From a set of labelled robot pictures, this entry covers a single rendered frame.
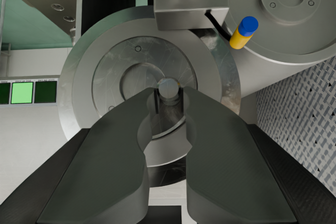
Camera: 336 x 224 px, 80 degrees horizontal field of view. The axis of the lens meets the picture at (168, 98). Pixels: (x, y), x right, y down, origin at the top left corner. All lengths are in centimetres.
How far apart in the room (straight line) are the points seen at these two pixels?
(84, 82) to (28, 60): 356
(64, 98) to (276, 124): 30
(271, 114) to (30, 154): 54
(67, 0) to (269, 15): 38
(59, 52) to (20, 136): 293
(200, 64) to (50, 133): 47
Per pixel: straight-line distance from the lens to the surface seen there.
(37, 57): 365
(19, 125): 62
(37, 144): 59
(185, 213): 53
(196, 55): 16
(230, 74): 17
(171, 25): 16
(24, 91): 62
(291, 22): 20
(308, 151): 29
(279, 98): 35
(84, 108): 17
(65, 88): 18
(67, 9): 51
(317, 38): 21
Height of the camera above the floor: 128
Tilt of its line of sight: 8 degrees down
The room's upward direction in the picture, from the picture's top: 178 degrees clockwise
